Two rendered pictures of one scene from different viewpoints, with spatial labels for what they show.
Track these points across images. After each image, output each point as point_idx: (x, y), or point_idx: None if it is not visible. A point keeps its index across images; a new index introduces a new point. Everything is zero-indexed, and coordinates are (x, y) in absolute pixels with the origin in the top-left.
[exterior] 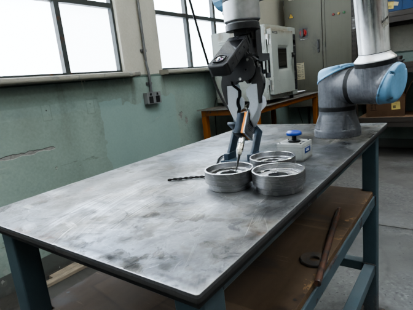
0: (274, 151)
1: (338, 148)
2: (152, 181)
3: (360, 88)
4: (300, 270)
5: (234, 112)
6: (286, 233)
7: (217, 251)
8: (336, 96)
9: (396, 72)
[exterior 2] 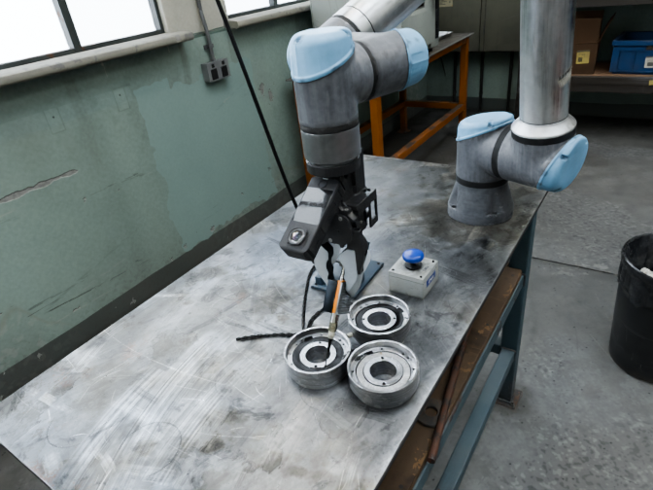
0: (383, 295)
1: (475, 261)
2: (215, 338)
3: (516, 168)
4: (412, 431)
5: (324, 276)
6: None
7: None
8: (481, 168)
9: (569, 156)
